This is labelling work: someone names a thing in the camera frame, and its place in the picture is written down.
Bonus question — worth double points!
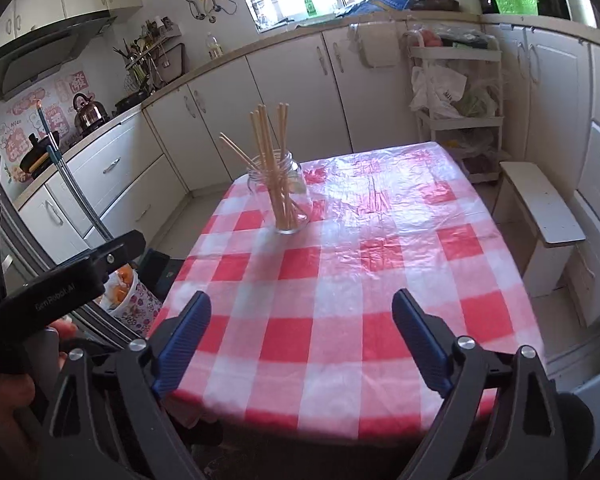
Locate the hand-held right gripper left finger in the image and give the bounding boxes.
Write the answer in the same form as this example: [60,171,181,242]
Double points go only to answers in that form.
[41,290,212,480]

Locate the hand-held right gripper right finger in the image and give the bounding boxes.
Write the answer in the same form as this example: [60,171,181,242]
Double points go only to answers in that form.
[391,288,567,480]

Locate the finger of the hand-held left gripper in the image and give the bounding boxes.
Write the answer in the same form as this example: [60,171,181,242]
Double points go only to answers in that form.
[62,230,146,276]

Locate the clear glass jar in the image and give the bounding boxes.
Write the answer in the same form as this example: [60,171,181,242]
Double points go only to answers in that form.
[246,150,313,235]

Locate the bunch of wooden chopsticks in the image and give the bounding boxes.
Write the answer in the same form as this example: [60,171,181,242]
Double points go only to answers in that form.
[219,102,308,231]

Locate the person's left hand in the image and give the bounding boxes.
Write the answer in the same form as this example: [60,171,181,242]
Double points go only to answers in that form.
[0,321,79,461]

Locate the plastic bag of oranges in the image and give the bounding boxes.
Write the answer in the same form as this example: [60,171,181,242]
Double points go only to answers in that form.
[102,265,136,306]

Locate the dark blue box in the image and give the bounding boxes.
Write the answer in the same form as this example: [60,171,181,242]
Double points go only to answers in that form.
[139,249,187,303]

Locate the floral print bin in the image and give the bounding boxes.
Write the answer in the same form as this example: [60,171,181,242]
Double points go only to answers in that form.
[97,280,163,333]

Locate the red white checked tablecloth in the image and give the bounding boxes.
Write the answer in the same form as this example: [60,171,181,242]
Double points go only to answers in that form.
[147,141,546,443]

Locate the mop pole with blue joint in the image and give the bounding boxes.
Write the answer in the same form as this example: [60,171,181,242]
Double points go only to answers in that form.
[35,102,115,243]

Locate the black cooking pot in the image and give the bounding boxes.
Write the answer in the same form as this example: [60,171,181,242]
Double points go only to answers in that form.
[19,132,62,173]

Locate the stainless steel kettle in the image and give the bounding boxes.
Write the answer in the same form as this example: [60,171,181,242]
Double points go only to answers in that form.
[72,92,106,131]

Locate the black wok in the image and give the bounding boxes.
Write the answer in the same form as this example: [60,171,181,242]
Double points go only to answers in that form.
[114,91,151,112]

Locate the red white checkered tablecloth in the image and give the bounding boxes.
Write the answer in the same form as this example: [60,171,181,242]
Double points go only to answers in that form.
[147,141,546,443]

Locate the white step stool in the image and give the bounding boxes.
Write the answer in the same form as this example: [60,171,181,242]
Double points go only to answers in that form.
[496,161,587,299]

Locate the range hood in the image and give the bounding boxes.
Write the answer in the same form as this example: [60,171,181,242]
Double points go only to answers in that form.
[0,10,118,98]

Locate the white base cabinets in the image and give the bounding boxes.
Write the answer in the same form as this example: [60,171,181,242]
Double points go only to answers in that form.
[17,12,600,331]

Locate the green vegetable bag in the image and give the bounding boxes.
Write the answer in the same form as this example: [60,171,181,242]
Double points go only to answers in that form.
[452,85,499,117]

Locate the white plastic bag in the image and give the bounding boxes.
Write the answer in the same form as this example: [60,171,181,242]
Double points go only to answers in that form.
[409,61,468,120]

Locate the white rolling trolley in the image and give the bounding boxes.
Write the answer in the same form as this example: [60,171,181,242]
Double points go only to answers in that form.
[407,30,504,184]

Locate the blue plastic bag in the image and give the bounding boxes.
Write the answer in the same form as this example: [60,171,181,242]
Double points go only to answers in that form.
[337,0,415,16]

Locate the green plastic basket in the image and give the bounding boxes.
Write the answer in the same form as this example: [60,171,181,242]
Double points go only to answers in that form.
[491,0,539,15]

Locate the pink wall stickers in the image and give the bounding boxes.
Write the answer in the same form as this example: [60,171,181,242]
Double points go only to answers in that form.
[0,70,86,183]

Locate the wall utensil rack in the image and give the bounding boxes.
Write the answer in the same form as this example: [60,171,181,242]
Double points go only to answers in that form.
[112,17,186,93]

